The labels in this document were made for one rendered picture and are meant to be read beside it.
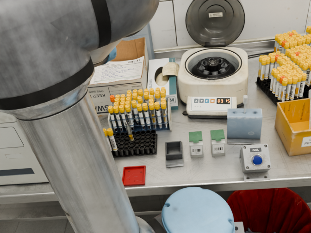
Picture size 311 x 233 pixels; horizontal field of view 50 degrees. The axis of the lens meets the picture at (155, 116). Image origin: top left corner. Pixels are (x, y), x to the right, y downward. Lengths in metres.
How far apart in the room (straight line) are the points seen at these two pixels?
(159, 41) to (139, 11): 1.09
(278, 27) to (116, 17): 1.19
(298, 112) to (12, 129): 0.83
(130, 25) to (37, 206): 1.59
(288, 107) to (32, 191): 0.82
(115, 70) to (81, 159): 0.99
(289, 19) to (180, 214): 1.08
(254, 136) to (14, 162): 0.72
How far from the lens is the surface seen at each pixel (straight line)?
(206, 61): 1.25
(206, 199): 0.58
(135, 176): 1.02
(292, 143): 1.02
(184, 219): 0.56
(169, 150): 1.05
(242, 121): 1.03
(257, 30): 1.47
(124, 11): 0.34
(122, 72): 1.34
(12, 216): 1.91
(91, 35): 0.34
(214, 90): 1.14
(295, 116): 1.14
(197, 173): 1.00
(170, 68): 1.26
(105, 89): 1.17
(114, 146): 1.05
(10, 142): 0.99
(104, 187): 0.42
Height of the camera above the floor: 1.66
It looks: 41 degrees down
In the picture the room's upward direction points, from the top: 10 degrees counter-clockwise
